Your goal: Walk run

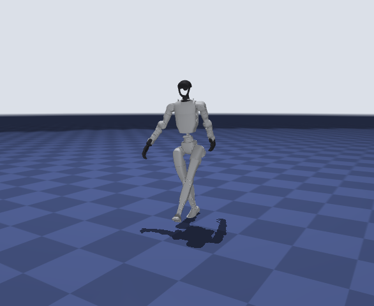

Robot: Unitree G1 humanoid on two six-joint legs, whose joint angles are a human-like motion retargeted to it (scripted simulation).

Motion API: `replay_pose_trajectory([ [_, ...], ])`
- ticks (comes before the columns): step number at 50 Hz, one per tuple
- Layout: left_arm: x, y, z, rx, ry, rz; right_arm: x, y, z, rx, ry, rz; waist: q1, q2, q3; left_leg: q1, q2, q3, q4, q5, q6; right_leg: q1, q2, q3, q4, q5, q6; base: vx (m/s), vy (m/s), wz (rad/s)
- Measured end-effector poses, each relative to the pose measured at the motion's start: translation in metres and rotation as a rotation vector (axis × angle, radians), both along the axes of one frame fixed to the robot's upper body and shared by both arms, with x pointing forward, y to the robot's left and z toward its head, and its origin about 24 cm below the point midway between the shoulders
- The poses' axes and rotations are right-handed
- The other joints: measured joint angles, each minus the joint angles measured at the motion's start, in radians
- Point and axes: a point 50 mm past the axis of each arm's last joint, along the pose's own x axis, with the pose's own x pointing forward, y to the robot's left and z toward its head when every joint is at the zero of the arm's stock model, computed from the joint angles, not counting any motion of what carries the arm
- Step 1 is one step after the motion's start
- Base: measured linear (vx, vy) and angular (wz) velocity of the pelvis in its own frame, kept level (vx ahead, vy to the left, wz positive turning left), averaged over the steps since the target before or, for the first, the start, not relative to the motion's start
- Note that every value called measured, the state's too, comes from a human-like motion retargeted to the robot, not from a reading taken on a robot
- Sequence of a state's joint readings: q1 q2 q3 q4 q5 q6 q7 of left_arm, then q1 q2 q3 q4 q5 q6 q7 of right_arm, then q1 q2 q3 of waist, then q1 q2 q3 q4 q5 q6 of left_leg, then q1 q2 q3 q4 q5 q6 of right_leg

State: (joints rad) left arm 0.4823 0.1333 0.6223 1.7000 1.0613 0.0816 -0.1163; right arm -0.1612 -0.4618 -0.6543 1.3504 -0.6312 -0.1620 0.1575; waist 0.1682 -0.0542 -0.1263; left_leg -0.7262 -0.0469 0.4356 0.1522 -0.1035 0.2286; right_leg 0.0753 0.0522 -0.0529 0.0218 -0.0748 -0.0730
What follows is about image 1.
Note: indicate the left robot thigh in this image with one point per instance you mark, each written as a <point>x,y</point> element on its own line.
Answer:
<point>195,160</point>

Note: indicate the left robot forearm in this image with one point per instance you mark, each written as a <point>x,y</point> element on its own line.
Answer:
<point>210,133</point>

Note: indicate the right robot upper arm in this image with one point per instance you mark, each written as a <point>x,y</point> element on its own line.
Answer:
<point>167,116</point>

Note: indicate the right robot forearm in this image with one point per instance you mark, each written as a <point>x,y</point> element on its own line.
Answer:
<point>155,135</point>

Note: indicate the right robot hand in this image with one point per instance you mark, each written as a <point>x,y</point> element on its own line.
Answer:
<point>146,148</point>

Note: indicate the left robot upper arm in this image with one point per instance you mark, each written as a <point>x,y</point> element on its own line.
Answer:
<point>201,106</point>

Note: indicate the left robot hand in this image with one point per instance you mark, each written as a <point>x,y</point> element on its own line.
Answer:
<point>213,143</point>

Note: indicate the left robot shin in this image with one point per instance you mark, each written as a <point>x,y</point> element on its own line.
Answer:
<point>185,192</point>

